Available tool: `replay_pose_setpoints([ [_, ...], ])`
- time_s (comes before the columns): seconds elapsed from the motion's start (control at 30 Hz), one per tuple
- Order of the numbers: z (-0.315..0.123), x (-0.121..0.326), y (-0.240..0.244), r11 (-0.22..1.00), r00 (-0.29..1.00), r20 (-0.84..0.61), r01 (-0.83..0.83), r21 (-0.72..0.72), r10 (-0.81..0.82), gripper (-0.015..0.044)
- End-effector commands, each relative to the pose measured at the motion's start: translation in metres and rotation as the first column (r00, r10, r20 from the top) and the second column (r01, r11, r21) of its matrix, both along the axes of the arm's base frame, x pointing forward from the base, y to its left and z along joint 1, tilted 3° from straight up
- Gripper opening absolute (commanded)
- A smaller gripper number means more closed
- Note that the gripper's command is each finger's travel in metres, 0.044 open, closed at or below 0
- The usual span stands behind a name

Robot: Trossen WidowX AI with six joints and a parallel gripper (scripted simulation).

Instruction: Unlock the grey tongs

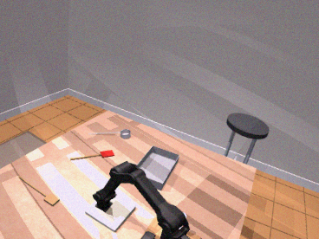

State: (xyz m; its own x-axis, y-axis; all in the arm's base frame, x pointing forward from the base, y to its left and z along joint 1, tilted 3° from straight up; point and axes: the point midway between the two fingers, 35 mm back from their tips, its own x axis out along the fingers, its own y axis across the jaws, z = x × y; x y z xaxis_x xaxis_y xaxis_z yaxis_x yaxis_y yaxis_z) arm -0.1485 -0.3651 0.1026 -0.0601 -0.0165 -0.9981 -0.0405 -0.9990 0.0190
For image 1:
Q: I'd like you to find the red spatula with wooden handle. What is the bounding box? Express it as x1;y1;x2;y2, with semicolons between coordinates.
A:
76;150;114;159

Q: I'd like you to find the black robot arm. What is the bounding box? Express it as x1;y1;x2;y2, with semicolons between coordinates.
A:
93;161;191;239

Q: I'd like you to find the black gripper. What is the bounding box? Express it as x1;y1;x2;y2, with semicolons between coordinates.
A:
141;231;155;239

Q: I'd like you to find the light wooden board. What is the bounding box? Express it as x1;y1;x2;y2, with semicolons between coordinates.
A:
144;216;201;239

